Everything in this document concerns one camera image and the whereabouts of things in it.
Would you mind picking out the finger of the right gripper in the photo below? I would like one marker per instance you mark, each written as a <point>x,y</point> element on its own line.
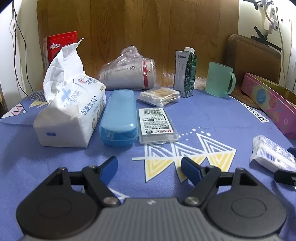
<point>285,177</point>
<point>292,151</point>

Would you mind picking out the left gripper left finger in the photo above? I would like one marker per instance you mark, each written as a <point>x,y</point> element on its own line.
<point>97,179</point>

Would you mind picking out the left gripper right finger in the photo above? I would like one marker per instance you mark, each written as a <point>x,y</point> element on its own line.
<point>204,179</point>

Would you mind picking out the small tissue packet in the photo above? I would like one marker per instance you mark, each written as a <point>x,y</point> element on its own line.
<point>270,155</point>

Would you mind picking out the blue plastic case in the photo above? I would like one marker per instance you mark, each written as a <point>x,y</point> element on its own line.
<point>118,125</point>

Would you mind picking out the clear plastic card box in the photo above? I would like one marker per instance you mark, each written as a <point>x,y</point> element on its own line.
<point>155,127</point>

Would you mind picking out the pink metal tin box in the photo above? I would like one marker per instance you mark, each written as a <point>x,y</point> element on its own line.
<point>276,101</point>

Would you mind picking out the blue patterned tablecloth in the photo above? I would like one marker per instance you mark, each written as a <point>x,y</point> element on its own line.
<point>209,128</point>

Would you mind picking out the white tissue pack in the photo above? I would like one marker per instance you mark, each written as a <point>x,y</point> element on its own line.
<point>75,102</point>

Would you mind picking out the bag of cotton swabs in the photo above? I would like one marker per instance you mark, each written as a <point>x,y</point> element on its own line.
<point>159,96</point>

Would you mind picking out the green plastic mug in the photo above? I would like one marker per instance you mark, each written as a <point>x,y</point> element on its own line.
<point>221,80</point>

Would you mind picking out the bag of paper cups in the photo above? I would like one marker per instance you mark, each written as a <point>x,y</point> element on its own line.
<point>129,71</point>

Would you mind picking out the green milk carton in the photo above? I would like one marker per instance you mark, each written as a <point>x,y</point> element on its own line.
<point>185,71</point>

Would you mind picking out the white power strip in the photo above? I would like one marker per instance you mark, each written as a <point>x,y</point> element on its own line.
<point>270,22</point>

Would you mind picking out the red snack tin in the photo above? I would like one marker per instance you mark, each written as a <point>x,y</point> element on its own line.
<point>53,44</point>

